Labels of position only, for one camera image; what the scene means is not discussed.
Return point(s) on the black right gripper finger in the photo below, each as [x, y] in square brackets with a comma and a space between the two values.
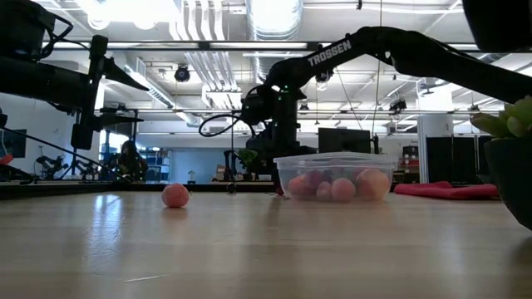
[278, 178]

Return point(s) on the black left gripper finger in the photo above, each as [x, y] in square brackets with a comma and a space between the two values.
[99, 58]
[83, 137]

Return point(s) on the small pink toy peach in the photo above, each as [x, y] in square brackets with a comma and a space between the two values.
[175, 195]
[343, 189]
[324, 191]

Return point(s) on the dark purple toy cherry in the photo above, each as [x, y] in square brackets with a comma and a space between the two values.
[231, 187]

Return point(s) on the large pink toy peach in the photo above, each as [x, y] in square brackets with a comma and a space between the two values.
[372, 184]

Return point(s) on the clear plastic tupperware container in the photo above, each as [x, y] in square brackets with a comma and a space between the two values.
[374, 162]

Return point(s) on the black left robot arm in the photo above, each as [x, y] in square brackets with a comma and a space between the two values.
[25, 79]

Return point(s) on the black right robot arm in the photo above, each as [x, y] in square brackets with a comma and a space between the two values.
[415, 54]

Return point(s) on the background green plant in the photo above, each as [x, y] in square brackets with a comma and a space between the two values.
[248, 160]

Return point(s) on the person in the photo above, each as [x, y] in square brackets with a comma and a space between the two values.
[131, 160]

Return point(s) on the black computer monitor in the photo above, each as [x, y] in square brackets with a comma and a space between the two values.
[344, 143]

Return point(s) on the blue storage shelf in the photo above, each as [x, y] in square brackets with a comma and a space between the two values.
[156, 166]

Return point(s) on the small red object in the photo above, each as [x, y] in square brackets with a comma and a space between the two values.
[6, 159]

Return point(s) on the red storage shelf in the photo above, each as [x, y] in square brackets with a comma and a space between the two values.
[409, 160]

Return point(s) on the magenta folded cloth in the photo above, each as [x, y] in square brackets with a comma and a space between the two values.
[444, 191]

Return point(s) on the black room divider panels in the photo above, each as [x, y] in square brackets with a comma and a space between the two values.
[465, 160]

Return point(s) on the potted green succulent plant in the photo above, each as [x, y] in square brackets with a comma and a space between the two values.
[511, 174]

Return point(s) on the black ceiling camera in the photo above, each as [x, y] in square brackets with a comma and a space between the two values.
[181, 74]
[397, 105]
[325, 76]

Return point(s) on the dark wall screen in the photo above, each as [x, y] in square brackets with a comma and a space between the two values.
[14, 143]

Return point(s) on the silver ceiling air duct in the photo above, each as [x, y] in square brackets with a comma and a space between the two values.
[274, 16]

